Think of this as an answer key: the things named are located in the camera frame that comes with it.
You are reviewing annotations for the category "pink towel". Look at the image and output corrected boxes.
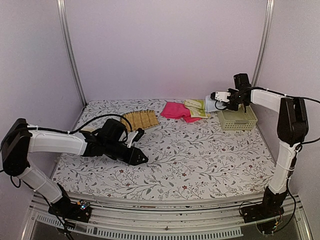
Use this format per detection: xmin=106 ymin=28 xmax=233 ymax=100
xmin=160 ymin=101 xmax=201 ymax=123

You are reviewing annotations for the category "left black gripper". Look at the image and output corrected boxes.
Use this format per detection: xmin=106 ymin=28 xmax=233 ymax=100
xmin=104 ymin=140 xmax=149 ymax=166

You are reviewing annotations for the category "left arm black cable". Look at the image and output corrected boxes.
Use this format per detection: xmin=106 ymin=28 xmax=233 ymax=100
xmin=24 ymin=113 xmax=133 ymax=135

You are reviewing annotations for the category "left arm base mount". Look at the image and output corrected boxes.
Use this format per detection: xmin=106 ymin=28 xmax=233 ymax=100
xmin=48 ymin=184 xmax=92 ymax=223

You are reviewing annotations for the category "cream ceramic mug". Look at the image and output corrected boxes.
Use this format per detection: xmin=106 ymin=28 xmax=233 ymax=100
xmin=82 ymin=126 xmax=97 ymax=134

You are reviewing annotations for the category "front aluminium rail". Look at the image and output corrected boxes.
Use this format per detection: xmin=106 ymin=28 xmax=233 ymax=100
xmin=21 ymin=192 xmax=313 ymax=240

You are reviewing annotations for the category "left aluminium post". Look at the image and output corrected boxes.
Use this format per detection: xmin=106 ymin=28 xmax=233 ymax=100
xmin=56 ymin=0 xmax=88 ymax=108

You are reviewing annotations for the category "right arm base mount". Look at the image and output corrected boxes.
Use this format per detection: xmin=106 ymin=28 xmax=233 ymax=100
xmin=240 ymin=187 xmax=288 ymax=223

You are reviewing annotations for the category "aluminium post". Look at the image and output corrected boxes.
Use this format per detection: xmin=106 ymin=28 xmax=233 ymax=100
xmin=251 ymin=0 xmax=275 ymax=86
xmin=56 ymin=0 xmax=88 ymax=108

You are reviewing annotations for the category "right aluminium post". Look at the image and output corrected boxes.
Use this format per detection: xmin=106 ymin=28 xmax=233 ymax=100
xmin=251 ymin=0 xmax=275 ymax=86

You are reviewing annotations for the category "floral tablecloth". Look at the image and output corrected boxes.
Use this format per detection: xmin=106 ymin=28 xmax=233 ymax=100
xmin=52 ymin=99 xmax=275 ymax=201

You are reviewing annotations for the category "light blue towel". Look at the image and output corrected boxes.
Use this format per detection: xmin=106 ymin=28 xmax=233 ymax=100
xmin=204 ymin=95 xmax=227 ymax=113

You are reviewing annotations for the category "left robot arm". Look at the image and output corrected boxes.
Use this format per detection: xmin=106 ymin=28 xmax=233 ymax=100
xmin=0 ymin=118 xmax=149 ymax=217

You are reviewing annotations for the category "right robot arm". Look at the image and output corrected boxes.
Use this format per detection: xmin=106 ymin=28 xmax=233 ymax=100
xmin=226 ymin=73 xmax=309 ymax=222

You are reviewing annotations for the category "green plastic basket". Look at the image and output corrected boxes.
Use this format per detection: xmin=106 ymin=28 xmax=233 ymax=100
xmin=217 ymin=105 xmax=258 ymax=131

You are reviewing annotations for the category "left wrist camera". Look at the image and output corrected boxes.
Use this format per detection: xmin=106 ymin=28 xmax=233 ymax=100
xmin=125 ymin=128 xmax=145 ymax=148

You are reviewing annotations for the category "woven bamboo tray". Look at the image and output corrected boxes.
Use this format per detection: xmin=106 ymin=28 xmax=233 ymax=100
xmin=120 ymin=110 xmax=160 ymax=132

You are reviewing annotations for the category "yellow green patterned towel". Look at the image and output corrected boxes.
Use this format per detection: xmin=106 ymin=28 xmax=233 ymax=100
xmin=184 ymin=99 xmax=211 ymax=119

